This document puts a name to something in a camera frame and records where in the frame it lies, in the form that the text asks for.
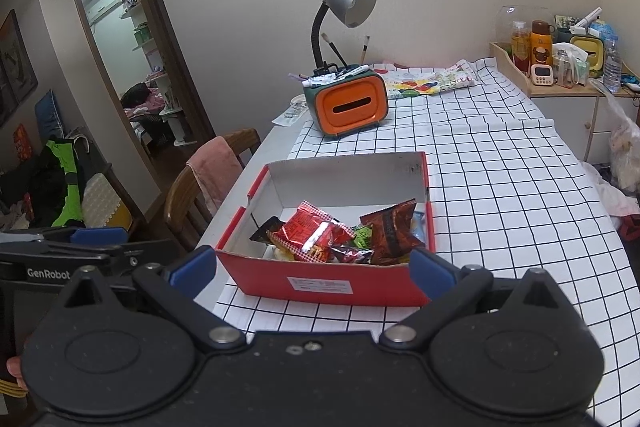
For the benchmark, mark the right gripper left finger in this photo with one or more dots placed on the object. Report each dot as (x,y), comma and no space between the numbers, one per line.
(171,291)

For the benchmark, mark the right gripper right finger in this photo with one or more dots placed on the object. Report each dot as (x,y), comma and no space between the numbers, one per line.
(451,293)

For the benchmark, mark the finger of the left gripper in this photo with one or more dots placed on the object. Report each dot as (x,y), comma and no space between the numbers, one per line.
(110,236)

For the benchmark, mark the yellow snack packet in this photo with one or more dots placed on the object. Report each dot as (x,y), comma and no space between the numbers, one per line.
(284,254)

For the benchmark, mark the black sesame snack packet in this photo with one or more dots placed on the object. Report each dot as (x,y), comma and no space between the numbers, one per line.
(264,231)

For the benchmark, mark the green stick snack packet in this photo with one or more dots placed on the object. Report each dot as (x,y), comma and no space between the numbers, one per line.
(362,237)

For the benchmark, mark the large red snack bag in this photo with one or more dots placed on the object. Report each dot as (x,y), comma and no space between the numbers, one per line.
(310,233)

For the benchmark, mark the light blue snack packet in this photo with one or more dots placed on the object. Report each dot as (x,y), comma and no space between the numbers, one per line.
(418,226)

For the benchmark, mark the copper brown snack bag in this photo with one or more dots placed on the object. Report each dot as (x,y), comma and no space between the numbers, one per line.
(392,238)

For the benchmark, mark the person's left hand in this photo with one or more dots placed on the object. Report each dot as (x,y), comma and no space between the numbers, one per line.
(13,365)

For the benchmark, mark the green black jacket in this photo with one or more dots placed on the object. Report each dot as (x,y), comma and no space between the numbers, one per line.
(55,184)

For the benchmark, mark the wooden chair with towel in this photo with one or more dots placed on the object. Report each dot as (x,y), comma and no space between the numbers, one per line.
(185,213)

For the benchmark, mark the checkered white tablecloth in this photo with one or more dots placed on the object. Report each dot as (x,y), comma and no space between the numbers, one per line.
(507,193)

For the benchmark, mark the pink towel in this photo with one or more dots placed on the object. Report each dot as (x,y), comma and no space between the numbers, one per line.
(215,168)

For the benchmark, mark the red cardboard box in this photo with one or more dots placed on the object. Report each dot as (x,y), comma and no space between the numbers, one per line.
(346,187)

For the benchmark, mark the white cabinet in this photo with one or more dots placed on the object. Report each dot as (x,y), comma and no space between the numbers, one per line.
(585,123)

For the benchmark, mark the colourful patterned cloth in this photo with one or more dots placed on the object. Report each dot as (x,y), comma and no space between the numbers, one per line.
(423,81)

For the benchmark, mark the orange green tissue box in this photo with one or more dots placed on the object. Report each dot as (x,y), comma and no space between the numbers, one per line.
(345,103)

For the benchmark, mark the clear plastic bag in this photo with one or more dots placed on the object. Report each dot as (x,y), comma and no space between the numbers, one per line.
(624,144)

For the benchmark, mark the white timer clock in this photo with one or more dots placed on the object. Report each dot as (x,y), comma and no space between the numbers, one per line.
(541,75)

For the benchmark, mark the orange drink bottle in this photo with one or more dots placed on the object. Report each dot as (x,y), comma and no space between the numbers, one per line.
(520,46)

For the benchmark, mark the clear water bottle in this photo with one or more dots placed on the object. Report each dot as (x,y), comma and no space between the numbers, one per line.
(612,65)

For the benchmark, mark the silver desk lamp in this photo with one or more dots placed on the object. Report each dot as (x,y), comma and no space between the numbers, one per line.
(351,13)

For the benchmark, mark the brown wooden door frame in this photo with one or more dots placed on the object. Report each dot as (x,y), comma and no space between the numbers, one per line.
(132,42)

